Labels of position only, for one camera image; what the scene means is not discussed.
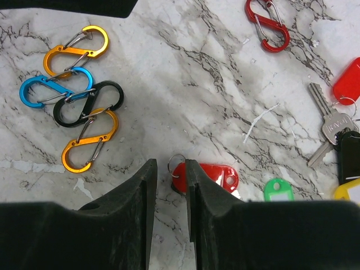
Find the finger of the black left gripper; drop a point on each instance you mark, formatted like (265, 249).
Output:
(110, 8)

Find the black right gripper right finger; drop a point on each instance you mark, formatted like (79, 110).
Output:
(228, 233)

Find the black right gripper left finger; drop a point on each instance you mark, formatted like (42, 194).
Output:
(111, 232)

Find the red key tag white label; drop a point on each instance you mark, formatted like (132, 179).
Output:
(224, 175)

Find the orange S carabiner upper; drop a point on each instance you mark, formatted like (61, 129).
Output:
(69, 49)

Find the orange s carabiner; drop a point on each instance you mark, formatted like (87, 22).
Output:
(69, 49)
(99, 140)

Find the green key tag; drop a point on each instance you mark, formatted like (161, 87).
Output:
(278, 189)

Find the black S carabiner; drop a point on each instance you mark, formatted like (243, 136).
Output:
(91, 97)

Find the orange S carabiner lower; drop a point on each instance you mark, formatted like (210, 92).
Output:
(99, 140)

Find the yellow key tag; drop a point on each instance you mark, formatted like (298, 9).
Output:
(349, 191)

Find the silver key under black tag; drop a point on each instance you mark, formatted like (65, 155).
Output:
(319, 154)

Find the black key tag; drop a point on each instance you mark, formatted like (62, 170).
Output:
(348, 156)

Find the silver key on solid red tag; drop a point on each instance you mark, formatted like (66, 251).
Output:
(334, 122)

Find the solid red key tag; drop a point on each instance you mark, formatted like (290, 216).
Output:
(346, 88)

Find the blue S carabiner in chain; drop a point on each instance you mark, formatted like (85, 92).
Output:
(51, 84)

